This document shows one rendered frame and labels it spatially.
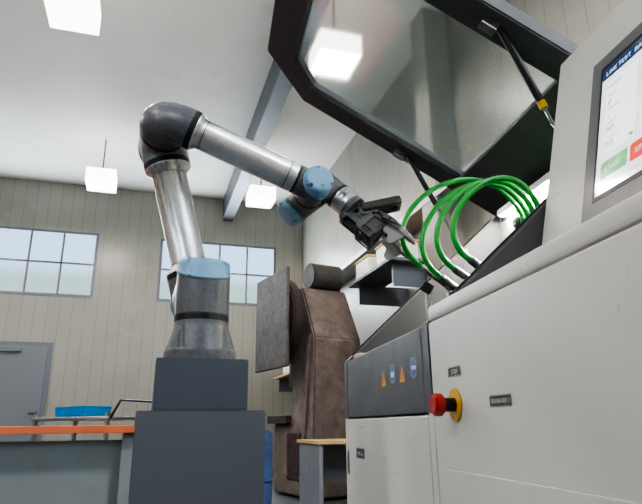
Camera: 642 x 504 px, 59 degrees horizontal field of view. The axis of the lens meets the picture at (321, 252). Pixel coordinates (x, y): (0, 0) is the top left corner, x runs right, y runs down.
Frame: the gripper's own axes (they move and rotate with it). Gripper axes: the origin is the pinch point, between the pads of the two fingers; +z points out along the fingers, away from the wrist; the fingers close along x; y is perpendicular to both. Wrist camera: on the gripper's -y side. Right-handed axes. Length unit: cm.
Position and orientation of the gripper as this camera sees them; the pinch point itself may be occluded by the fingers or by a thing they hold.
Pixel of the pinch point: (412, 247)
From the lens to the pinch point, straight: 148.1
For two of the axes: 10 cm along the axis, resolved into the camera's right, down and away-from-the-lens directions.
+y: -7.2, 6.1, -3.3
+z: 6.9, 6.2, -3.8
